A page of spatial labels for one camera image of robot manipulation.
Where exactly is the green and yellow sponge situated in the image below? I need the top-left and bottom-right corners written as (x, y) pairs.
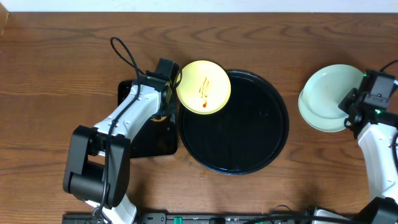
top-left (150, 116), bottom-right (167, 122)

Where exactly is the light blue plate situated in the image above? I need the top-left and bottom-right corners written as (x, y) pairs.
top-left (298, 91), bottom-right (348, 133)
top-left (303, 64), bottom-right (363, 119)

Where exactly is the yellow plate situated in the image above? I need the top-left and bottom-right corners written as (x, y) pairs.
top-left (175, 60), bottom-right (231, 115)

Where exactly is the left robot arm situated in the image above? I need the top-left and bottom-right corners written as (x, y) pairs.
top-left (63, 70), bottom-right (182, 223)

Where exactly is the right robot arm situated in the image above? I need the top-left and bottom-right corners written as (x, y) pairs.
top-left (338, 88), bottom-right (397, 223)

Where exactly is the black rectangular tray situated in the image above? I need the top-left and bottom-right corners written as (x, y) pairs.
top-left (110, 81), bottom-right (177, 158)

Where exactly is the black round tray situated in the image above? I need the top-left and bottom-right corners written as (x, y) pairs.
top-left (178, 70), bottom-right (289, 175)

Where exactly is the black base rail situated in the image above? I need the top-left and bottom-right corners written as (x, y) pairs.
top-left (61, 212), bottom-right (358, 224)

